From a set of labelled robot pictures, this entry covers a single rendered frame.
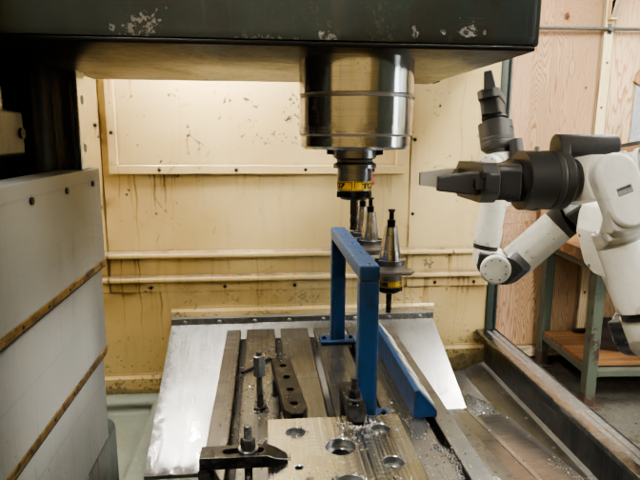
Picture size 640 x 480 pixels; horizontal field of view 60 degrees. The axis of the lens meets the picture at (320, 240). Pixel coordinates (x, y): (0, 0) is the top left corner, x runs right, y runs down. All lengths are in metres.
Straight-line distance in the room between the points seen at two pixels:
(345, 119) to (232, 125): 1.09
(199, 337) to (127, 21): 1.32
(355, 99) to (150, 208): 1.22
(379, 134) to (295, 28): 0.17
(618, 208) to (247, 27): 0.56
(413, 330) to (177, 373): 0.78
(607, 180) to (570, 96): 3.02
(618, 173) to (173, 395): 1.30
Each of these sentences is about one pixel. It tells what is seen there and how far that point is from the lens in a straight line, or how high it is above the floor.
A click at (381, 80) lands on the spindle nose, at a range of 0.73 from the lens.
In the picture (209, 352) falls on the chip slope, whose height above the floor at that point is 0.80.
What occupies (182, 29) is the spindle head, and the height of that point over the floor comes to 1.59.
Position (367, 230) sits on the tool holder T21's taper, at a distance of 1.34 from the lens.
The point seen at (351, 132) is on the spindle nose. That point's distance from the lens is 0.72.
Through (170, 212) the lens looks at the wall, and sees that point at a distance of 1.84.
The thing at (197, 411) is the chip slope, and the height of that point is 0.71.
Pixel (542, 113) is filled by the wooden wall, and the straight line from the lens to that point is 3.81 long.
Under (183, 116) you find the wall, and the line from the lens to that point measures 1.81.
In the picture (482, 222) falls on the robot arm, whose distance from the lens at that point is 1.52.
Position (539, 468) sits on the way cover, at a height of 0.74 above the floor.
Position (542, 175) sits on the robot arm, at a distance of 0.85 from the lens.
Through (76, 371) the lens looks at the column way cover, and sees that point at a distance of 0.98.
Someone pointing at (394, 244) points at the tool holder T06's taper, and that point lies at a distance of 1.13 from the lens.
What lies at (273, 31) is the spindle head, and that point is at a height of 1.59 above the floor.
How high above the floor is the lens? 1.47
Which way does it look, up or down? 11 degrees down
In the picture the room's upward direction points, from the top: straight up
